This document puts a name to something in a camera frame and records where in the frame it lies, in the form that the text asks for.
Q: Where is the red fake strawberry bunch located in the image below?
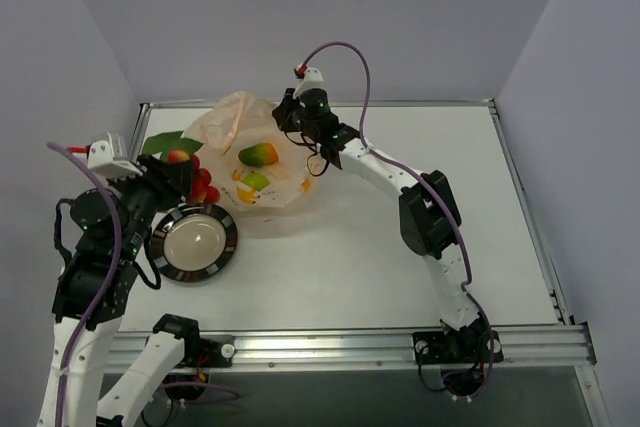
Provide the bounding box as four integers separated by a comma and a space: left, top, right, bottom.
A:
141, 131, 221, 204

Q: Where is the green orange fake mango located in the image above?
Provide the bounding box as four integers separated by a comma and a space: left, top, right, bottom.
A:
237, 142, 279, 168

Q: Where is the banana print plastic bag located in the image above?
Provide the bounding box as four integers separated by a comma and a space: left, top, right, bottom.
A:
183, 92, 313, 212

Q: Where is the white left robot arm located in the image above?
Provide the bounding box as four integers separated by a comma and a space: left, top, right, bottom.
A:
38, 152, 202, 426

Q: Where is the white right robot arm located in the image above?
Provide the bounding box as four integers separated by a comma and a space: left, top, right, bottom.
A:
272, 88, 493, 360

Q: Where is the black rimmed cream plate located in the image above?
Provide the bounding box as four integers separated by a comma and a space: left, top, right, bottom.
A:
145, 204, 238, 283

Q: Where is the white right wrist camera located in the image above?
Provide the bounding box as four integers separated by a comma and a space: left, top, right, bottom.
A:
293, 64, 324, 98

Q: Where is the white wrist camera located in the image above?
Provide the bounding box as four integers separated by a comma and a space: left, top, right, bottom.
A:
87, 133, 137, 179
293, 64, 324, 98

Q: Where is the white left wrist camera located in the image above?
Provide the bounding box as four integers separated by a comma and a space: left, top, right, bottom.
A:
87, 133, 137, 179

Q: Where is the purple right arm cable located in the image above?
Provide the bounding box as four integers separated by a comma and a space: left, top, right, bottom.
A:
296, 41, 497, 398

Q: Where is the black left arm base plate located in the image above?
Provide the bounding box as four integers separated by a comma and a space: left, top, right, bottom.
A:
181, 335, 236, 369

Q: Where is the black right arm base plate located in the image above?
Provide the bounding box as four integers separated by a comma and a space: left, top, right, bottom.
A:
412, 329, 504, 365

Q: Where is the aluminium front mounting rail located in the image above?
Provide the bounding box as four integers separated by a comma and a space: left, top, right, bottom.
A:
104, 324, 598, 369

